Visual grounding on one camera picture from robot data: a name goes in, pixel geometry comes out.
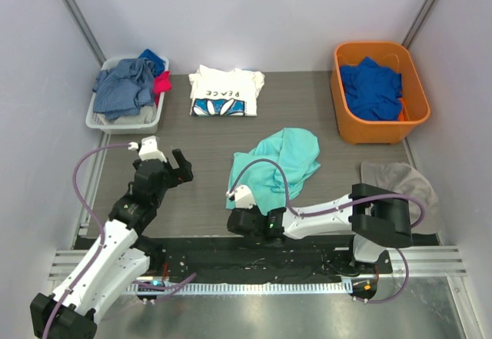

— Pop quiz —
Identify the blue checked shirt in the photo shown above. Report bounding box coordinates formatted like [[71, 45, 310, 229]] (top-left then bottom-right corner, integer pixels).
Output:
[[92, 58, 155, 120]]

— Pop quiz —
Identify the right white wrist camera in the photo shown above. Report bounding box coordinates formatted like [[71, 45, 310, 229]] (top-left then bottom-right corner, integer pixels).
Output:
[[226, 185, 256, 209]]

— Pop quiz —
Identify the red garment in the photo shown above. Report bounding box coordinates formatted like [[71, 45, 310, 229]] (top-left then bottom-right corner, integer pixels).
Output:
[[153, 71, 172, 106]]

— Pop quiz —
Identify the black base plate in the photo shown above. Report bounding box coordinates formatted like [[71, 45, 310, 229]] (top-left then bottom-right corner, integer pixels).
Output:
[[145, 235, 393, 284]]

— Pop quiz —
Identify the grey garment in basket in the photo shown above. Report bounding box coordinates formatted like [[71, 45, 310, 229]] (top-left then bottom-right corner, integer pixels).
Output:
[[112, 105, 157, 125]]

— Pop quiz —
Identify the aluminium rail frame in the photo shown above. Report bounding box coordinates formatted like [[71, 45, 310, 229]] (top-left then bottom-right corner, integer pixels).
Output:
[[48, 245, 467, 281]]

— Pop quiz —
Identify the white printed folded t shirt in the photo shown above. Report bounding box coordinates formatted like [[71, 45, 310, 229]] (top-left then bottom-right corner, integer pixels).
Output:
[[188, 65, 265, 117]]

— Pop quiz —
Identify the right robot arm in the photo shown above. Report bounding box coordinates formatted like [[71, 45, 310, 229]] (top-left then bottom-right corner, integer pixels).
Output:
[[226, 183, 425, 277]]

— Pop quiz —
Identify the teal t shirt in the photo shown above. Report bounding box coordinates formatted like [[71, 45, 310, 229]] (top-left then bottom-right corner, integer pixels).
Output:
[[228, 128, 321, 214]]

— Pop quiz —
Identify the white laundry basket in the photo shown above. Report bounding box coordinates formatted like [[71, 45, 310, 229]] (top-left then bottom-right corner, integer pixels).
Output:
[[85, 56, 169, 135]]

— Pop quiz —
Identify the orange garment in tub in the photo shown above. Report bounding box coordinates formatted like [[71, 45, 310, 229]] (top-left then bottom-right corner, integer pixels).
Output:
[[398, 98, 409, 122]]

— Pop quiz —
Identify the grey bucket hat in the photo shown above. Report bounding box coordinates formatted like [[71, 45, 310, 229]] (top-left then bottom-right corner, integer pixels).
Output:
[[360, 161, 440, 234]]

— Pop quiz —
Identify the blue garment in basket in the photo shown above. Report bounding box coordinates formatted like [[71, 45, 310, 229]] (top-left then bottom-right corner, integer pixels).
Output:
[[138, 48, 166, 77]]

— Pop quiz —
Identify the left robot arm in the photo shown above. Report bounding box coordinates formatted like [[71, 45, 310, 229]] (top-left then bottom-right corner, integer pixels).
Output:
[[30, 139, 193, 338]]

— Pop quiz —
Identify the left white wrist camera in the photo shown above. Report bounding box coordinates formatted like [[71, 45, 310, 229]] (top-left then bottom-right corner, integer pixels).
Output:
[[128, 135, 168, 162]]

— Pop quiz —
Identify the white slotted cable duct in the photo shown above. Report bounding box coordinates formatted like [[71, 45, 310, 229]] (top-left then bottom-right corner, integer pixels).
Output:
[[126, 279, 354, 296]]

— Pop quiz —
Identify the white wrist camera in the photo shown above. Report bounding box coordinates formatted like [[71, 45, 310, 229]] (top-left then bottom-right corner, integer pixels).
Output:
[[128, 135, 168, 162], [226, 185, 256, 209]]

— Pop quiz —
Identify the royal blue garment in tub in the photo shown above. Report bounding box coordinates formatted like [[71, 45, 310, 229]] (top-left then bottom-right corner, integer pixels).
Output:
[[340, 57, 403, 121]]

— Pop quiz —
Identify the orange plastic tub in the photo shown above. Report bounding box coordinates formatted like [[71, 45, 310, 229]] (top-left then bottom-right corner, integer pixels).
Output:
[[331, 41, 431, 145]]

